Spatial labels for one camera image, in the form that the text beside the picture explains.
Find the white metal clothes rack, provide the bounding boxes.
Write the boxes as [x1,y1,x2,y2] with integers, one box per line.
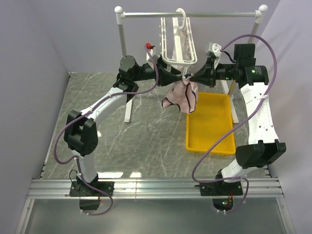
[113,16,269,114]

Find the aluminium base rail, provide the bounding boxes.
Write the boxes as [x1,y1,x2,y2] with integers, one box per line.
[16,177,295,234]

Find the white plastic clip hanger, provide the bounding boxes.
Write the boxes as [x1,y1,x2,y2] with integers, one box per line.
[160,8,197,67]

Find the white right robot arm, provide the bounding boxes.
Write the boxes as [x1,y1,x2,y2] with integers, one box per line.
[197,43,286,196]

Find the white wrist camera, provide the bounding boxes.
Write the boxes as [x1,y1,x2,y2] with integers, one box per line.
[207,42,222,70]
[145,42,157,66]

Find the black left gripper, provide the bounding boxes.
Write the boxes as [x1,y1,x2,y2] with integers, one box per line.
[132,56,182,87]

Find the yellow plastic tray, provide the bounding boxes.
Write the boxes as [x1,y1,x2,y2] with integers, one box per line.
[186,92,233,153]

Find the white far-side hanger clip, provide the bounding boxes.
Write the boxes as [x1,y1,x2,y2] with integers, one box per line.
[182,66,192,79]

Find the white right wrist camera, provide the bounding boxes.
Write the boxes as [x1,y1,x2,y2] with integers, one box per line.
[207,42,222,70]

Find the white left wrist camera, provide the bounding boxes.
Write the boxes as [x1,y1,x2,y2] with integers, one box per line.
[145,42,157,66]

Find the white pink underwear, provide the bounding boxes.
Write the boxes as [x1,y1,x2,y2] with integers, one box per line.
[172,36,193,72]

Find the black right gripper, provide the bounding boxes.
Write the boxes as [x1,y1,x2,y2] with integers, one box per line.
[190,58,239,88]

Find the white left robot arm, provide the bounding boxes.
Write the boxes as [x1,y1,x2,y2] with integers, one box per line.
[64,55,183,216]

